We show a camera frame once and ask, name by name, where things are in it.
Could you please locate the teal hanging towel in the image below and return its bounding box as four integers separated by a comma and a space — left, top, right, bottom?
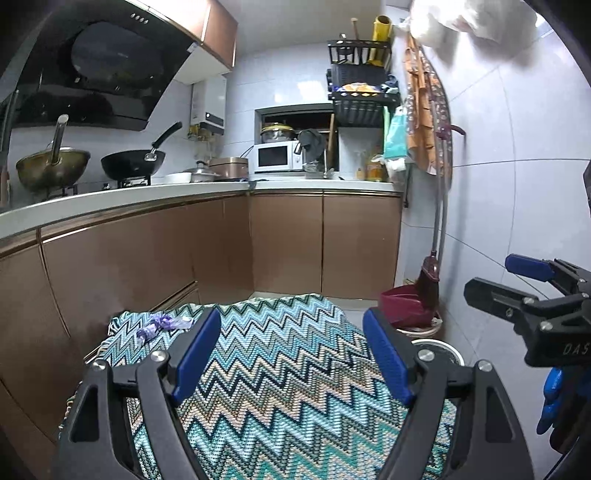
384, 106, 408, 160

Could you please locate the black frying pan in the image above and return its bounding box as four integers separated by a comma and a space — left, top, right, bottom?
101, 122, 182, 183

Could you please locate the white microwave oven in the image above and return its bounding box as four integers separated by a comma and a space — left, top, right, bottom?
249, 140, 304, 173

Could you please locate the orange jar on counter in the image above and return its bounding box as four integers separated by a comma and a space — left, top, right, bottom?
366, 155, 388, 182

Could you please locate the teal zigzag woven mat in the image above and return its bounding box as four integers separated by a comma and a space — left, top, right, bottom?
57, 294, 459, 480

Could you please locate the copper rice cooker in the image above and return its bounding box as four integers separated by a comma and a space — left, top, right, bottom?
208, 156, 249, 181

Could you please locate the black wire rack shelf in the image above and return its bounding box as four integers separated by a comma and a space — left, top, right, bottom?
325, 38, 402, 128

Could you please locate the white plastic bag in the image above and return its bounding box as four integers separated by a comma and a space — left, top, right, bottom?
406, 0, 537, 48

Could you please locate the yellow roll on rack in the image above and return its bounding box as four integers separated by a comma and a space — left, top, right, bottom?
368, 15, 392, 67

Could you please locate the brown kitchen cabinet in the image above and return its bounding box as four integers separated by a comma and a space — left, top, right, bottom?
1, 189, 402, 478

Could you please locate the brass wok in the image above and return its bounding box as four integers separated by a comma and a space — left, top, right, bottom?
16, 114, 91, 192

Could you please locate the right blue gloved hand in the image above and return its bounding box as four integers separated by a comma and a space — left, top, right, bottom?
536, 367, 571, 435

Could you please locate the purple crumpled wrapper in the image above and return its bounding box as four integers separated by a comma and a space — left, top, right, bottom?
135, 313, 193, 346

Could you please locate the lidded pot in niche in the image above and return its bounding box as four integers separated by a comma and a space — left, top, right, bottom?
260, 122, 297, 144

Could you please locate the white water heater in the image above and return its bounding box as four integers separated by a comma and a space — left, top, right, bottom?
189, 75, 226, 135

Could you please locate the maroon dustpan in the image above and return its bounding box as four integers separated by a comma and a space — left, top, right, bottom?
378, 284, 435, 328

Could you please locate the orange patterned apron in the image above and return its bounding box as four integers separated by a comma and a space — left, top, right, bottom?
404, 33, 453, 175

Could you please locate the white round trash bin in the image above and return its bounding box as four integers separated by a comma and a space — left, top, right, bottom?
412, 338, 465, 366

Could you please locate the maroon broom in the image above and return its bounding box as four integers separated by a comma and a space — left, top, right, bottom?
415, 124, 466, 311

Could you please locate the black range hood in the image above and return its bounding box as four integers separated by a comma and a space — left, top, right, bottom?
8, 1, 193, 131

